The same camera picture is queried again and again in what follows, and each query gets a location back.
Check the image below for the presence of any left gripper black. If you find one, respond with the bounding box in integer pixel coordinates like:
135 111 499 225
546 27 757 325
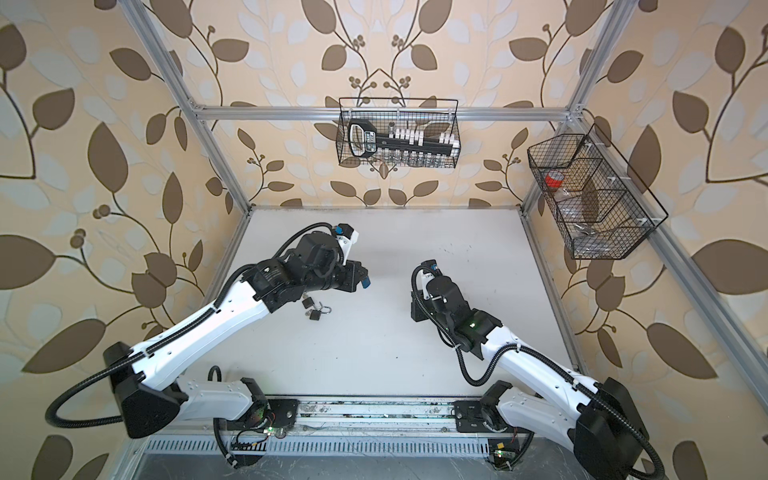
302 256 371 293

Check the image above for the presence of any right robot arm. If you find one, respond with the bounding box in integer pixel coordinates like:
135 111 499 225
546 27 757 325
410 261 666 479

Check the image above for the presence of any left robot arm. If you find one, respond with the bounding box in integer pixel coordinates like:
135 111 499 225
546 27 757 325
45 222 370 439

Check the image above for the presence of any black padlock lower left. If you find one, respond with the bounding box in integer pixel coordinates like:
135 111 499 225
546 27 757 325
307 305 332 321

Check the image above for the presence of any black tool rack with sockets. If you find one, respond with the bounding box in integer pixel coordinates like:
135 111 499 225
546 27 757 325
344 119 461 159

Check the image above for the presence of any red cap in basket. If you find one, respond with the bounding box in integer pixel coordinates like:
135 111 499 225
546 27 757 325
544 170 565 191

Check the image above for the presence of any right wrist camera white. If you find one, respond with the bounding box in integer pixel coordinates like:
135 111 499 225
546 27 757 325
417 259 442 300

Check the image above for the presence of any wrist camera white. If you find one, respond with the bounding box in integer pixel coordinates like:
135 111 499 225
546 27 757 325
417 259 442 300
333 223 359 265

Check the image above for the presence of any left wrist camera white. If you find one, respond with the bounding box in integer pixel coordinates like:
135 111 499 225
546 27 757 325
333 223 359 265

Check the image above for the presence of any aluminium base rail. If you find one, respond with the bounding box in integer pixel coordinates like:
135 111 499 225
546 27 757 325
137 394 541 458

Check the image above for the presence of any back wire basket black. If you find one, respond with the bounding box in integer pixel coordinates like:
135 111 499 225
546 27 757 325
335 95 462 169

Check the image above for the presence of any side wire basket black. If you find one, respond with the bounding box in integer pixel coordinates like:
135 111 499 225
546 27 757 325
527 124 668 260

